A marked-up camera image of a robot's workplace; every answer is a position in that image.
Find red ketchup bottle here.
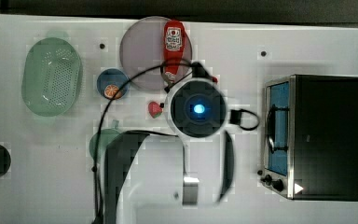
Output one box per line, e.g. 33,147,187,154
163,20,186,83

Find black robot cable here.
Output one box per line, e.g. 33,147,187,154
91,58,200,224

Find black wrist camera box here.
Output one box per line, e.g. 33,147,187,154
229,109,242,125

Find orange slice toy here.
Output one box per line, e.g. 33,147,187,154
103,84,122,99

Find grey round plate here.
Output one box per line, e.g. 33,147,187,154
119,16,192,91

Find green cup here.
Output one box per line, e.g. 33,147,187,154
89,119,121,162

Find black toaster oven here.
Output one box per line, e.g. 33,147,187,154
258,75,358,202

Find green perforated basket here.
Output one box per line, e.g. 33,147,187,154
21,35,83,117

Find blue bowl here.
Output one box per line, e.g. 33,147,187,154
97,68,130,99

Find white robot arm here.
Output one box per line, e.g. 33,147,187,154
101,78,234,224

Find watermelon slice toy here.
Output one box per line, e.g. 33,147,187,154
147,102,162,119

